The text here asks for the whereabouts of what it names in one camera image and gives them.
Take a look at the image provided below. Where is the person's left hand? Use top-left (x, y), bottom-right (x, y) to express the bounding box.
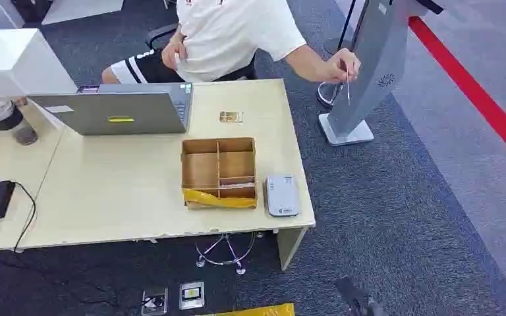
top-left (322, 47), bottom-right (362, 84)

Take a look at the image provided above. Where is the person's right hand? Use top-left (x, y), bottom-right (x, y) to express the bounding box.
top-left (161, 36), bottom-right (188, 72)

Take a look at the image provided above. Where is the black office chair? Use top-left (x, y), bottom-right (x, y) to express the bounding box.
top-left (144, 22), bottom-right (258, 82)

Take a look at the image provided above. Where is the grey kiosk stand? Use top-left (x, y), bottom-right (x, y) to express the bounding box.
top-left (318, 0), bottom-right (445, 147)

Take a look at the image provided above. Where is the black pole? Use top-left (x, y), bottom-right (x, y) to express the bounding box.
top-left (337, 0), bottom-right (359, 51)

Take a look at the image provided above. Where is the person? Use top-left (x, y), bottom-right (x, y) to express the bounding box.
top-left (101, 0), bottom-right (362, 84)

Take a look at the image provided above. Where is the grey laptop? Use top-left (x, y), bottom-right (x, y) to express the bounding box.
top-left (26, 82), bottom-right (194, 136)

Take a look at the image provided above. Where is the white floor panel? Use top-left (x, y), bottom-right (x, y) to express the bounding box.
top-left (41, 0), bottom-right (126, 26)

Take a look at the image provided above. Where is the wooden divided card box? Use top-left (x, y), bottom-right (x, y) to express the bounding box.
top-left (180, 137), bottom-right (259, 211)

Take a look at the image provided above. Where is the grey card reader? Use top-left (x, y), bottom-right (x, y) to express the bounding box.
top-left (264, 174), bottom-right (301, 219)

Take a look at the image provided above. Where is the white cabinet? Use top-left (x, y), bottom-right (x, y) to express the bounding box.
top-left (0, 28), bottom-right (79, 99)

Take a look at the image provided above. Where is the dark cup with clear lid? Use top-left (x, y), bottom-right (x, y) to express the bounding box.
top-left (0, 96), bottom-right (40, 147)

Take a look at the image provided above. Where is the pale desk leg panel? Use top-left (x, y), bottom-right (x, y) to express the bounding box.
top-left (276, 226), bottom-right (309, 272)

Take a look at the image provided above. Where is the black robot foot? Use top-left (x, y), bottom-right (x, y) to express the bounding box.
top-left (333, 275), bottom-right (388, 316)

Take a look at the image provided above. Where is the steel floor socket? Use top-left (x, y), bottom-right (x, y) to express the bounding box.
top-left (140, 287), bottom-right (169, 316)
top-left (179, 280), bottom-right (206, 311)

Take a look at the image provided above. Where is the yellow sheet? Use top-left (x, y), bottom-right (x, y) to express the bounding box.
top-left (195, 303), bottom-right (296, 316)

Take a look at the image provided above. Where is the chrome ring stool base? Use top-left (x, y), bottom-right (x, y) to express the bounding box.
top-left (194, 231), bottom-right (258, 276)
top-left (316, 80), bottom-right (347, 109)

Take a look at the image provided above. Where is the black power cable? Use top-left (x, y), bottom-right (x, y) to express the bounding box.
top-left (0, 181), bottom-right (38, 263)

